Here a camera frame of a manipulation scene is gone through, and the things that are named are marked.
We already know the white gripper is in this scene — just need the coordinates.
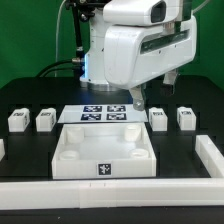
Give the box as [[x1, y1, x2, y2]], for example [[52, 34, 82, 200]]
[[104, 16, 197, 111]]

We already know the white square tabletop tray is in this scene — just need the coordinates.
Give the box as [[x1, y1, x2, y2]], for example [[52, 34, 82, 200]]
[[51, 123, 157, 179]]

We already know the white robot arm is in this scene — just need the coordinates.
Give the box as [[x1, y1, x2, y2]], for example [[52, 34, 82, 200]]
[[79, 0, 197, 111]]

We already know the white marker sheet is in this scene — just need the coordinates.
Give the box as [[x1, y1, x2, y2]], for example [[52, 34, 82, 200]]
[[58, 104, 148, 123]]

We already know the white left fence piece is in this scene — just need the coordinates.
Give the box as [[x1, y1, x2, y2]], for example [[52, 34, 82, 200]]
[[0, 139, 5, 161]]

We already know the black cable bundle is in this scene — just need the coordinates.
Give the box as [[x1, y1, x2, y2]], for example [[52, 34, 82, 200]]
[[35, 57, 84, 78]]

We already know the white right fence wall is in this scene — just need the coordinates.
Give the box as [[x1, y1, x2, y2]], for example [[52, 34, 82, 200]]
[[195, 135, 224, 178]]

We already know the white fence wall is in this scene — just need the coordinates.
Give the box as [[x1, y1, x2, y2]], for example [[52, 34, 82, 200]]
[[195, 135, 224, 178], [0, 178, 224, 210]]

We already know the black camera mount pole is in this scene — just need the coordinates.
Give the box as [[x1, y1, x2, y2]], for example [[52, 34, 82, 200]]
[[65, 0, 95, 58]]

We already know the grey thin cable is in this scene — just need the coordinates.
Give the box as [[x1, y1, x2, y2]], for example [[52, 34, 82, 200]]
[[54, 0, 68, 78]]

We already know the white front fence wall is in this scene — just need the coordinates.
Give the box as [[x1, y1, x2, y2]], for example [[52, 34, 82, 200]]
[[0, 178, 224, 210]]

